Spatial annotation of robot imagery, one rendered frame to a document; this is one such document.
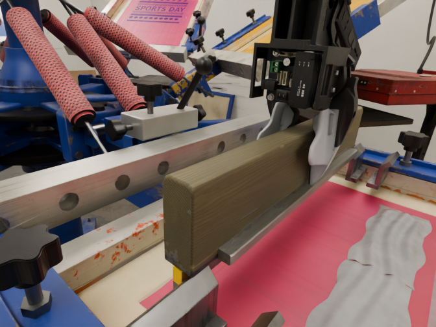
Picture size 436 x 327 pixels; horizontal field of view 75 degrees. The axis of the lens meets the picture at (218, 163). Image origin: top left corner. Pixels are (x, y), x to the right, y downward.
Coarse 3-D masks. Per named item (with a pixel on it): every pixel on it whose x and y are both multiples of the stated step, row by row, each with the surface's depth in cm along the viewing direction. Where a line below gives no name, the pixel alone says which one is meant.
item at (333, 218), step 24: (336, 192) 51; (360, 192) 51; (288, 216) 43; (312, 216) 43; (336, 216) 43; (360, 216) 44; (432, 216) 45; (312, 240) 38; (336, 240) 38; (360, 240) 38; (432, 240) 39; (432, 264) 34; (432, 288) 31
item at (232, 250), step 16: (336, 160) 41; (304, 192) 32; (272, 208) 28; (288, 208) 28; (256, 224) 26; (272, 224) 26; (240, 240) 23; (256, 240) 24; (224, 256) 22; (240, 256) 23
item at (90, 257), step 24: (408, 192) 51; (432, 192) 49; (144, 216) 34; (72, 240) 30; (96, 240) 30; (120, 240) 30; (144, 240) 33; (72, 264) 27; (96, 264) 29; (120, 264) 31; (72, 288) 27
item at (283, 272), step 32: (256, 256) 34; (288, 256) 34; (320, 256) 35; (160, 288) 29; (224, 288) 29; (256, 288) 30; (288, 288) 30; (320, 288) 30; (224, 320) 26; (288, 320) 26; (416, 320) 27
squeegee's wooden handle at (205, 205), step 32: (288, 128) 32; (352, 128) 45; (224, 160) 22; (256, 160) 23; (288, 160) 28; (192, 192) 18; (224, 192) 21; (256, 192) 25; (288, 192) 31; (192, 224) 19; (224, 224) 22; (192, 256) 20
